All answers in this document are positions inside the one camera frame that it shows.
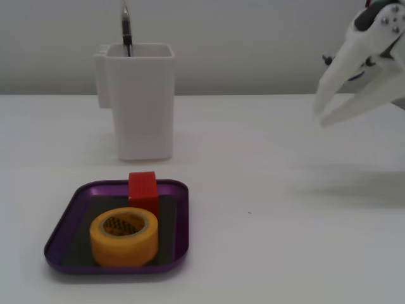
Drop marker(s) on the white plastic pen holder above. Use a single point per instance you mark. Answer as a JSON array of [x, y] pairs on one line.
[[142, 107]]

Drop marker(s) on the grey tray liner mat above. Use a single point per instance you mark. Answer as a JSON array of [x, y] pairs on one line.
[[80, 234]]

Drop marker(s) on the black ballpoint pen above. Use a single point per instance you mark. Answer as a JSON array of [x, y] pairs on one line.
[[126, 28]]

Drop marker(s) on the purple metal tray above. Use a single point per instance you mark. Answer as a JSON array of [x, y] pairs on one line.
[[68, 218]]

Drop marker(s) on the red cube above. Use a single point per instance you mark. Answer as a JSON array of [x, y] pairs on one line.
[[142, 188]]

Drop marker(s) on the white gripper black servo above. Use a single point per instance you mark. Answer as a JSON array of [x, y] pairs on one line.
[[364, 42]]

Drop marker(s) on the yellow masking tape roll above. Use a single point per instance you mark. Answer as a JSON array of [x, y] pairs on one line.
[[126, 247]]

